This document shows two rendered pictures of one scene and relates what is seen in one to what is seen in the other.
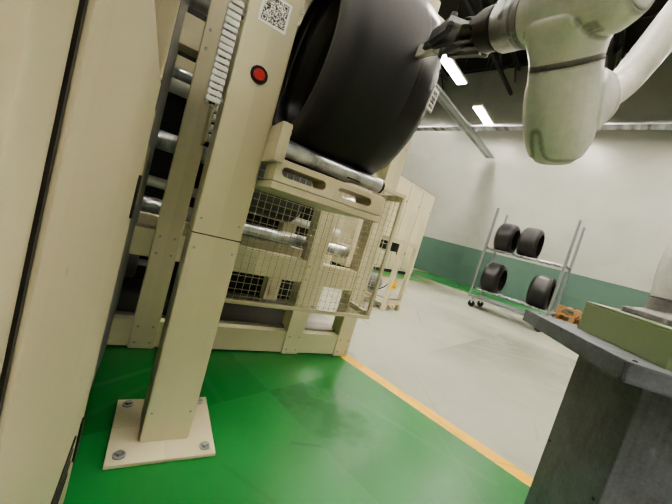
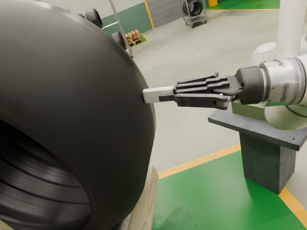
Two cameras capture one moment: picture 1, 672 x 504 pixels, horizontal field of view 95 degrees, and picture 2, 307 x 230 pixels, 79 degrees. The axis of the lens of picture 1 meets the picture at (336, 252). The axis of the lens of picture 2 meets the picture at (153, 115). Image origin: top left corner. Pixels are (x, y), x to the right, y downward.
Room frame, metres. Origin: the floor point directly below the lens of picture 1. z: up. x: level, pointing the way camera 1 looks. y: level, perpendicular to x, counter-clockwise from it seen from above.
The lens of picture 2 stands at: (0.50, 0.19, 1.38)
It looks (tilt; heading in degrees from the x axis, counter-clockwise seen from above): 30 degrees down; 320
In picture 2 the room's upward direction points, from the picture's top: 22 degrees counter-clockwise
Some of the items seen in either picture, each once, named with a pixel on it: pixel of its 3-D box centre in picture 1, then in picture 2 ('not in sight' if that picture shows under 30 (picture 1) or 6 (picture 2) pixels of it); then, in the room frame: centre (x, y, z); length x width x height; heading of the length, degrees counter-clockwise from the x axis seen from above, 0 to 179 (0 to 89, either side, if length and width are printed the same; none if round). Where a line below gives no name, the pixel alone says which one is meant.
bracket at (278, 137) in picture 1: (263, 149); not in sight; (0.94, 0.30, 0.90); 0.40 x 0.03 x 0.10; 31
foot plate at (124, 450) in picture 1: (164, 424); not in sight; (0.89, 0.35, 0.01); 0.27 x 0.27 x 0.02; 31
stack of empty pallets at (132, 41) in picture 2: (576, 319); (131, 38); (7.49, -6.09, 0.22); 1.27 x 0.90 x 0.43; 138
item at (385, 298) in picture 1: (380, 269); not in sight; (3.62, -0.57, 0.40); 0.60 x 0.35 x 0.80; 48
